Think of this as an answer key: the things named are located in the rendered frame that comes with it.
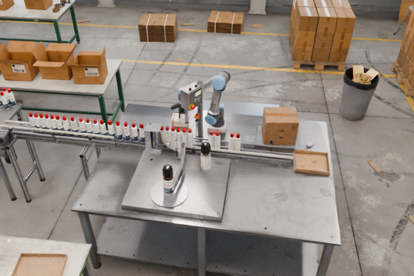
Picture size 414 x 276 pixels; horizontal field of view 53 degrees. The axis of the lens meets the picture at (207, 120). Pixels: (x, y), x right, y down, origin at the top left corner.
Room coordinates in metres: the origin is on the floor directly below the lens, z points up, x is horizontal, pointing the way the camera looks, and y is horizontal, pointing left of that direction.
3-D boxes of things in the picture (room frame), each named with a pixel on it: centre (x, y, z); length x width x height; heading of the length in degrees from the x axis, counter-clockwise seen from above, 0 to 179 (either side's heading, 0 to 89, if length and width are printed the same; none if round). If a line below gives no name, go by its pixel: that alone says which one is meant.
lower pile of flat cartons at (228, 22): (7.43, -0.35, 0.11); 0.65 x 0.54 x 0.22; 81
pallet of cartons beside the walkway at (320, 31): (6.41, -1.85, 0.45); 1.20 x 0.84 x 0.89; 175
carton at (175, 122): (3.31, 0.27, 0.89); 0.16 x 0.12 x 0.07; 84
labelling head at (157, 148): (2.87, 0.47, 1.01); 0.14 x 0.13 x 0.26; 81
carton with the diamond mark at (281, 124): (3.09, -0.69, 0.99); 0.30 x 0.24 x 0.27; 89
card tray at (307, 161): (2.74, -0.94, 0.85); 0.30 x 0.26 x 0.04; 81
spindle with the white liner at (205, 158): (2.61, 0.01, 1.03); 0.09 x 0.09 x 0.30
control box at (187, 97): (3.00, 0.14, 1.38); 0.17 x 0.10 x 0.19; 136
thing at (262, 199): (2.78, -0.07, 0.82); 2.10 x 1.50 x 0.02; 81
